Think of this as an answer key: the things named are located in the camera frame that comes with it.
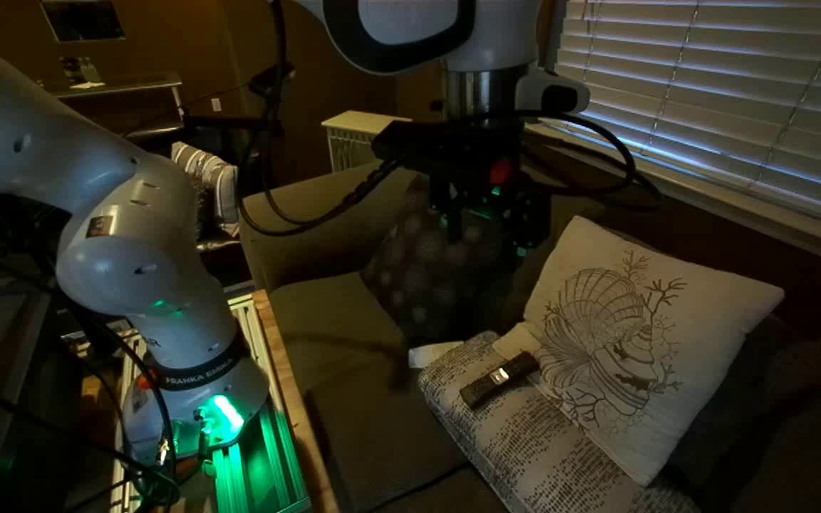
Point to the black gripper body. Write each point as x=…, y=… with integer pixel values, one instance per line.
x=475, y=169

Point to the black remote control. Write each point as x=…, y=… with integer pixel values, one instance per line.
x=481, y=392

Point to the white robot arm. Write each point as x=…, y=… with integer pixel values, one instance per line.
x=130, y=245

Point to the dark floral patterned cushion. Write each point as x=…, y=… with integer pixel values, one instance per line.
x=436, y=282

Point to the white radiator cover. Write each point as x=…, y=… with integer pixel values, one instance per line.
x=351, y=134

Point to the white paper tissue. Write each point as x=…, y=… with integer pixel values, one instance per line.
x=426, y=355

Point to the white embroidered cushion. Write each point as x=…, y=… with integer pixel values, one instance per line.
x=633, y=343

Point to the white window blinds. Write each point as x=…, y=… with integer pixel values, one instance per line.
x=713, y=90

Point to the white black-patterned cushion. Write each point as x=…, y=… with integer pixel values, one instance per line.
x=522, y=444

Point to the olive green sofa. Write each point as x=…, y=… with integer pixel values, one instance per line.
x=385, y=450

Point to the white wall shelf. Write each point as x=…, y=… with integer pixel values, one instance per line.
x=131, y=110

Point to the green-lit robot base mount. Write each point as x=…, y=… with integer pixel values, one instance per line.
x=240, y=442

